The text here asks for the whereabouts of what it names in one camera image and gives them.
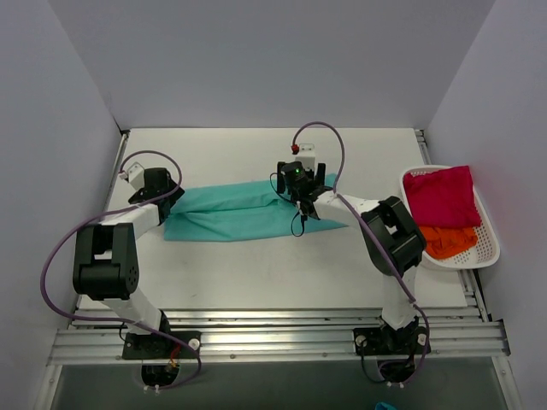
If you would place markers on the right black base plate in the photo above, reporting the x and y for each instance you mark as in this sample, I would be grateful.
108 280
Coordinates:
377 341

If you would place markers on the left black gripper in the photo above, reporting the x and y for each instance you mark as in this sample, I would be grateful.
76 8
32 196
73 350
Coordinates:
167 196

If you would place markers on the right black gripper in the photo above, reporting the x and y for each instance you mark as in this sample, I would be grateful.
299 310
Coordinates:
300 172

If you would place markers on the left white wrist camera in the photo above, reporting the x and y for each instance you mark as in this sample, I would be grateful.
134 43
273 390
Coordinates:
134 176

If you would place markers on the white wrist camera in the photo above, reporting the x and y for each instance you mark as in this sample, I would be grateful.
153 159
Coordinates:
134 176
304 153

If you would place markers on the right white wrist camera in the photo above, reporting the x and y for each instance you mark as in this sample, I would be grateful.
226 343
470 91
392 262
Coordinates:
304 153

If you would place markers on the white plastic basket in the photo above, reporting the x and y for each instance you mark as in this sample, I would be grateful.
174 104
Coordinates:
486 251

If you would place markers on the teal t-shirt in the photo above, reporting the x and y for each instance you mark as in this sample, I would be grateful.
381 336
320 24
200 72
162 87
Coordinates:
234 213

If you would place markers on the magenta t-shirt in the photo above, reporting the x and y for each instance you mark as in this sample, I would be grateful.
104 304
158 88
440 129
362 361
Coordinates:
443 198

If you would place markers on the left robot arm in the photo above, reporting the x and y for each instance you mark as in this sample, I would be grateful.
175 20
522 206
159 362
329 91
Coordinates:
106 265

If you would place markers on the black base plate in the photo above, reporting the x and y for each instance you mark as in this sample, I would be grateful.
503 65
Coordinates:
154 347
377 341

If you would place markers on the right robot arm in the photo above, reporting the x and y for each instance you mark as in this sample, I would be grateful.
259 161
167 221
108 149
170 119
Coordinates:
393 240

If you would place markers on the aluminium mounting rail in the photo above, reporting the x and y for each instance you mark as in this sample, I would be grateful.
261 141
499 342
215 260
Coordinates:
285 335

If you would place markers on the orange t-shirt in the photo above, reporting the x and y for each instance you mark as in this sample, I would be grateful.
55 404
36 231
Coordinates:
444 243

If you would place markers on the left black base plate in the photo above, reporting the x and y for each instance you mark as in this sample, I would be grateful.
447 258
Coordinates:
154 347

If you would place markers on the teal object at bottom edge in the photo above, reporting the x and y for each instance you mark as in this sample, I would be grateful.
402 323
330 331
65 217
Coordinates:
383 406

